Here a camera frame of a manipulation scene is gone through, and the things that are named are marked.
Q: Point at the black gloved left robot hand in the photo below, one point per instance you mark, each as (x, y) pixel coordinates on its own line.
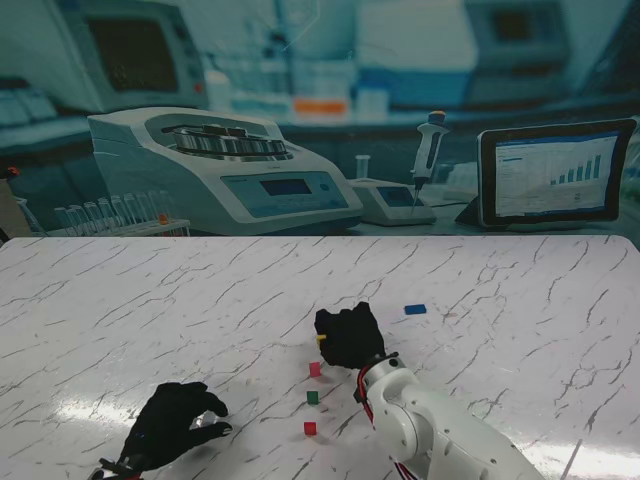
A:
(165, 420)

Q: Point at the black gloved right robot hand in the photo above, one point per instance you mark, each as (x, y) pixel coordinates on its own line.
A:
(352, 337)

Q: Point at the pink domino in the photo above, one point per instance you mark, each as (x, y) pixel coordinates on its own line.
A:
(314, 369)

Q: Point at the blue domino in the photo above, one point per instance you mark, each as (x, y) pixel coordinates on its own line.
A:
(415, 309)

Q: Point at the green domino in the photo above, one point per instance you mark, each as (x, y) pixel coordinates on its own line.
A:
(313, 397)

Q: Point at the red domino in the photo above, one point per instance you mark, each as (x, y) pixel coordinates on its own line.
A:
(310, 428)

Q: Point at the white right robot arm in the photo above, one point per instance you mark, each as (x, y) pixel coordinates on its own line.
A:
(435, 435)

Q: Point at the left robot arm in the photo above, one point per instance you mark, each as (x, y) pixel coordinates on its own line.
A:
(117, 471)

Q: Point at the printed laboratory scene backdrop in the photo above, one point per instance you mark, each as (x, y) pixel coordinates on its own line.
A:
(320, 60)

